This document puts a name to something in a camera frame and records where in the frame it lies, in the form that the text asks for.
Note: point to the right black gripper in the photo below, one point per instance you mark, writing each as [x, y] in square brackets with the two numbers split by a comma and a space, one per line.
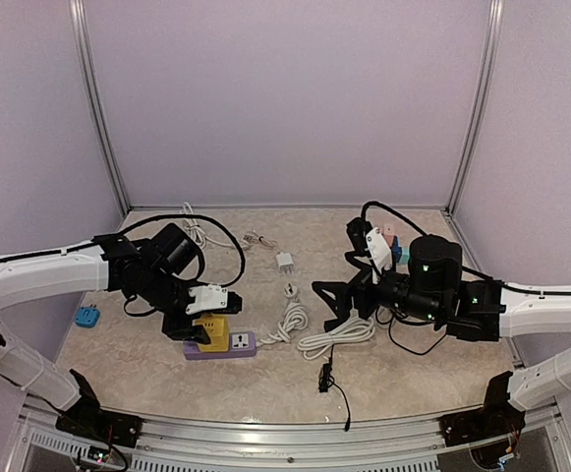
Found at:
[360, 284]

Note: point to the purple power strip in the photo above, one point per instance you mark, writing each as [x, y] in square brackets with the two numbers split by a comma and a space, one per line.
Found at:
[241, 345]

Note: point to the dark blue cube socket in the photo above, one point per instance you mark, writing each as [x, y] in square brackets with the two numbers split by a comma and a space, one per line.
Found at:
[396, 249]

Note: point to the blue plug adapter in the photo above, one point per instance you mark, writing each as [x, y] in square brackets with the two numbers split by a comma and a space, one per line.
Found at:
[86, 316]

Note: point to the left aluminium corner post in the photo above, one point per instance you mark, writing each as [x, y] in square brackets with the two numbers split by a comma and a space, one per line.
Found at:
[84, 50]

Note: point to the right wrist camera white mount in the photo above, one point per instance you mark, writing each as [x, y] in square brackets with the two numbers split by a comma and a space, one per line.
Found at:
[369, 241]

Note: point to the teal plug adapter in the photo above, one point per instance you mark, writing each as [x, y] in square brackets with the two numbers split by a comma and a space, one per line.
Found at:
[402, 256]

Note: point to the aluminium corner post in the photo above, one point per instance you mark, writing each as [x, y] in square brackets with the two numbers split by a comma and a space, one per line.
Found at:
[487, 67]
[84, 50]

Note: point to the pink plug adapter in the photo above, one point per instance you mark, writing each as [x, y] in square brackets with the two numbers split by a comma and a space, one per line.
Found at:
[389, 235]

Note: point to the right aluminium corner post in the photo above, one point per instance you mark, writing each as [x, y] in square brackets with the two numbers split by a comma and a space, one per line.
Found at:
[487, 67]

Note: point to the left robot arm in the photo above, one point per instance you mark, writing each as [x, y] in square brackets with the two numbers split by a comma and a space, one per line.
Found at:
[163, 270]

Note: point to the yellow cube socket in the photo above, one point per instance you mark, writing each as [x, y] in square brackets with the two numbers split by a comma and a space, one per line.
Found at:
[217, 327]

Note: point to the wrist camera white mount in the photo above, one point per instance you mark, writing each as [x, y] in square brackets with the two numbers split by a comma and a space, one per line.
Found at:
[369, 241]
[213, 299]

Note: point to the black power adapter with cable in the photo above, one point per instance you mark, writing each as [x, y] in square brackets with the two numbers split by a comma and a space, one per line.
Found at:
[326, 382]

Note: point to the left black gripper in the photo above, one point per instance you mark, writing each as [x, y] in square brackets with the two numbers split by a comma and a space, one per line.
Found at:
[183, 330]

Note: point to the aluminium front rail frame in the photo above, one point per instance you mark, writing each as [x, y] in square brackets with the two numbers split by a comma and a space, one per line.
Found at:
[415, 443]

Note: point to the white plug adapter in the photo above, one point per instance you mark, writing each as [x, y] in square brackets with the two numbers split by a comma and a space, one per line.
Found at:
[285, 262]

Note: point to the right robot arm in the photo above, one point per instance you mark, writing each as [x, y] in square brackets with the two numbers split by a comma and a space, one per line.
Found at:
[420, 278]

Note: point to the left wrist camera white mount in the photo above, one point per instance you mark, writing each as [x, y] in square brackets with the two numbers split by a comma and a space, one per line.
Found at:
[213, 299]

